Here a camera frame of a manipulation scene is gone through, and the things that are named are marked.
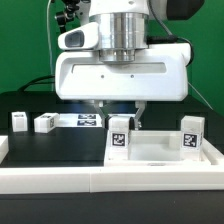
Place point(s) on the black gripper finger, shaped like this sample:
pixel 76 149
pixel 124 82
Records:
pixel 140 106
pixel 101 113

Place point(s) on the white square table top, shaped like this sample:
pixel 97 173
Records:
pixel 162 148

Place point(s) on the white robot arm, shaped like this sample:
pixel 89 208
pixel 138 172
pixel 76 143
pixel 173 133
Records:
pixel 112 56

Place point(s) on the white sheet with tags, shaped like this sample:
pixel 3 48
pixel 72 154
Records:
pixel 79 120

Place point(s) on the white front fence bar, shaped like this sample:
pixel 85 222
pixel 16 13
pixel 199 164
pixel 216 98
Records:
pixel 110 179

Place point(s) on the white fence bar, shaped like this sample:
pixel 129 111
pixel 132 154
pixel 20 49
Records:
pixel 110 179
pixel 4 148

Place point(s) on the white left fence bar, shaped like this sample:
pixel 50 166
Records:
pixel 4 148

